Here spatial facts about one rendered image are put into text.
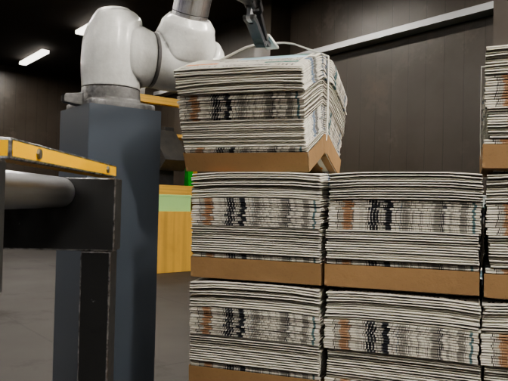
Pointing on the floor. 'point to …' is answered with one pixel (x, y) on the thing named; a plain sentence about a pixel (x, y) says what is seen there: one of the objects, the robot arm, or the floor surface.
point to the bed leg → (97, 316)
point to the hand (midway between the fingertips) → (273, 15)
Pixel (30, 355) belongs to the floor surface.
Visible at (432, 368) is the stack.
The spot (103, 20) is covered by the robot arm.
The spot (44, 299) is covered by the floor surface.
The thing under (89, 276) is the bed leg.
